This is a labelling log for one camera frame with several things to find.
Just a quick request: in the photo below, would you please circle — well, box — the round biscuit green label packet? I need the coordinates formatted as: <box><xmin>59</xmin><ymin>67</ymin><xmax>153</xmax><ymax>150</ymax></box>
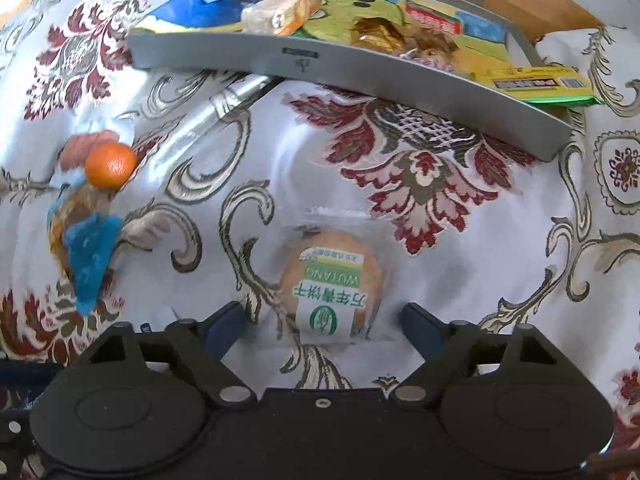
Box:
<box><xmin>277</xmin><ymin>217</ymin><xmax>397</xmax><ymax>344</ymax></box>

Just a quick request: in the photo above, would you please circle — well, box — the blue-edged dried snack bag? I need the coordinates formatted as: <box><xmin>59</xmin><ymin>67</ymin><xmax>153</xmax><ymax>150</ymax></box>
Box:
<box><xmin>47</xmin><ymin>177</ymin><xmax>124</xmax><ymax>315</ymax></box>

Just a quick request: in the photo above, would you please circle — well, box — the floral white red bedspread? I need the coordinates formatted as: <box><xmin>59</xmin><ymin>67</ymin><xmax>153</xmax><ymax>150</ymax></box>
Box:
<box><xmin>1</xmin><ymin>0</ymin><xmax>639</xmax><ymax>479</ymax></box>

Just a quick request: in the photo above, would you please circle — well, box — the orange mandarin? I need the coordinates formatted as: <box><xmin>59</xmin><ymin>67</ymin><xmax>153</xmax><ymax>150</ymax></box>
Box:
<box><xmin>85</xmin><ymin>142</ymin><xmax>138</xmax><ymax>191</ymax></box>

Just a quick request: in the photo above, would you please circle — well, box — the pink sausages clear pack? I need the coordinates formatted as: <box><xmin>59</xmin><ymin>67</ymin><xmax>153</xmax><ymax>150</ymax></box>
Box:
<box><xmin>50</xmin><ymin>119</ymin><xmax>134</xmax><ymax>188</ymax></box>

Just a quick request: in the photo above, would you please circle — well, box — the yellow green snack packet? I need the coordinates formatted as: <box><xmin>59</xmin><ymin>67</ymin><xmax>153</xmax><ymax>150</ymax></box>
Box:
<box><xmin>472</xmin><ymin>65</ymin><xmax>601</xmax><ymax>107</ymax></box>

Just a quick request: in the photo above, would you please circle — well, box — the grey shallow tray box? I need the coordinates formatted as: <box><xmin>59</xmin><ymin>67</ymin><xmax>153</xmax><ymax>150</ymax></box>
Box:
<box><xmin>127</xmin><ymin>27</ymin><xmax>572</xmax><ymax>162</ymax></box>

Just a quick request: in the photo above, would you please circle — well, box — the golden brown snack wrapper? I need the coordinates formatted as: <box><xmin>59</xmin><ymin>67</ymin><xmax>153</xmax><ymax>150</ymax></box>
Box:
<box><xmin>350</xmin><ymin>18</ymin><xmax>459</xmax><ymax>72</ymax></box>

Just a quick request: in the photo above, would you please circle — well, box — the red label egg packet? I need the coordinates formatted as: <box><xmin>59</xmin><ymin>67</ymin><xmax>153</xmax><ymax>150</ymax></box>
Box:
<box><xmin>405</xmin><ymin>0</ymin><xmax>462</xmax><ymax>35</ymax></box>

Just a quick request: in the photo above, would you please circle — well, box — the colourful drawing tray liner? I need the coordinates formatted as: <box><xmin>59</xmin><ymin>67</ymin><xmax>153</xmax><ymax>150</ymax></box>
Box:
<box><xmin>134</xmin><ymin>0</ymin><xmax>512</xmax><ymax>76</ymax></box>

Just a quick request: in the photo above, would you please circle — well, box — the wrapped beige cake bar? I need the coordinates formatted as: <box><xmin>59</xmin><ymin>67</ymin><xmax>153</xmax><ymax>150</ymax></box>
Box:
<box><xmin>241</xmin><ymin>0</ymin><xmax>322</xmax><ymax>36</ymax></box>

